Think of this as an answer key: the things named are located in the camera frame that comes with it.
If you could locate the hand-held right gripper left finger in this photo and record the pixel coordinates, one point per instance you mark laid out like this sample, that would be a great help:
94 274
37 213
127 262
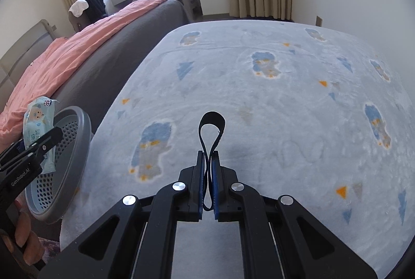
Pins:
200 188

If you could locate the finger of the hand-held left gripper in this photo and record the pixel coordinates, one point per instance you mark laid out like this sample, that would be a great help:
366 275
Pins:
48 140
13 149

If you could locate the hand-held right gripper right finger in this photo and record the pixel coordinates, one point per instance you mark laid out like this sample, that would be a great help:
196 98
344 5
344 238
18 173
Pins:
215 188

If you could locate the light green wet wipes packet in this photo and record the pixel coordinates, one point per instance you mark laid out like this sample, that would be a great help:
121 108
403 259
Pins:
39 120

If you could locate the grey perforated plastic basket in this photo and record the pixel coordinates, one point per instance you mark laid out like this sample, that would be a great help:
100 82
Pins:
69 149

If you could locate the black elastic band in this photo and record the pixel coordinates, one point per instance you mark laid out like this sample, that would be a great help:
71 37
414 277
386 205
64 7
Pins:
212 114

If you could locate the person's left hand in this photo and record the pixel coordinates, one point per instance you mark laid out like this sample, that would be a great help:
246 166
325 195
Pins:
22 227

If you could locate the purple rug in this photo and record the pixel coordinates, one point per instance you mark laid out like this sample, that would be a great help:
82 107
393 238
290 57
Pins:
52 246

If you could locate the pink quilt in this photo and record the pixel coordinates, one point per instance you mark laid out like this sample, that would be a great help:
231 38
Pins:
64 58

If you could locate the grey headboard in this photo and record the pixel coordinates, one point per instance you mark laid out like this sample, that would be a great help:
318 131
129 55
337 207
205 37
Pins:
26 49

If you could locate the grey bed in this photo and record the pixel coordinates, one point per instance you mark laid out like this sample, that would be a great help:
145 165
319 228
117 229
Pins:
123 49

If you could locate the dark wooden chair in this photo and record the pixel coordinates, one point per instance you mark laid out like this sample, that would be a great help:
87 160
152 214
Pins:
76 25

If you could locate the white cloth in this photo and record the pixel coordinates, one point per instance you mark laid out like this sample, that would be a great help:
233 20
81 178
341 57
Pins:
78 7

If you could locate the white plastic stool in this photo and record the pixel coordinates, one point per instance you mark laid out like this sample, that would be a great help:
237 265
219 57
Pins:
184 2

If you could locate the wall outlet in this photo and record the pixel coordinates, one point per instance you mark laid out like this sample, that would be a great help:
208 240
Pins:
319 21

